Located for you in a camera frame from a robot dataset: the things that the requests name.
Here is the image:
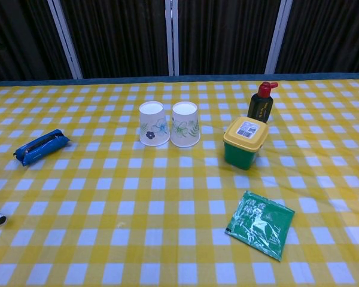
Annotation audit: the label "green foil sachet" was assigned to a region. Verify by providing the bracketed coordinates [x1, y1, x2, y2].
[224, 190, 296, 262]

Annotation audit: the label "white paper cup blue flowers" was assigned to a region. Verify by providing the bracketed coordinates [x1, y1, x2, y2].
[138, 100, 171, 147]

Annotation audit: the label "black pleated curtain panel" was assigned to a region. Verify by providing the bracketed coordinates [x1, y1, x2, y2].
[178, 0, 281, 76]
[0, 0, 73, 86]
[61, 0, 170, 80]
[276, 0, 359, 75]

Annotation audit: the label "white screen frame post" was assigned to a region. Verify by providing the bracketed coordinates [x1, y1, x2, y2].
[264, 0, 293, 75]
[47, 0, 84, 80]
[165, 0, 180, 77]

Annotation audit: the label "blue table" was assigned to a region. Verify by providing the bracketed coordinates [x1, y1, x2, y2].
[0, 72, 359, 87]

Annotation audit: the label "white paper cup green flowers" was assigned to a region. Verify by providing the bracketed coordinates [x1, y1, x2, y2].
[170, 101, 201, 149]

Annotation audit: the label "blue snack packet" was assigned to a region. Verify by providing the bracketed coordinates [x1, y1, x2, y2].
[13, 129, 70, 167]

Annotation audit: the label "dark bottle red cap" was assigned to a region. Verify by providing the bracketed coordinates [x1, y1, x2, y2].
[247, 81, 279, 124]

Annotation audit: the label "green tub yellow lid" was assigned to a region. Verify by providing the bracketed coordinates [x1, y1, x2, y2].
[223, 116, 269, 171]

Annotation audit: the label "yellow white checked tablecloth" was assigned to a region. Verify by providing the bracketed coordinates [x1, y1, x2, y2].
[0, 78, 359, 287]

